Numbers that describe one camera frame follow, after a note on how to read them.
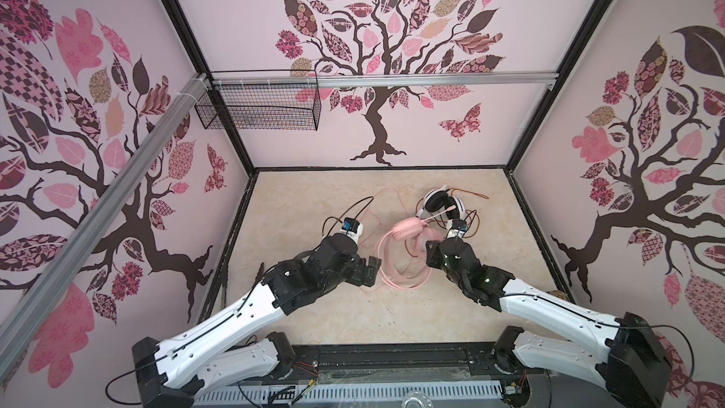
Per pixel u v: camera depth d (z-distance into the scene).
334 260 0.49
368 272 0.62
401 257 0.94
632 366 0.40
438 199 1.00
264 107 1.22
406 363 0.75
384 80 0.93
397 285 0.73
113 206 0.55
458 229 0.71
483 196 1.10
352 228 0.61
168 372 0.38
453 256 0.60
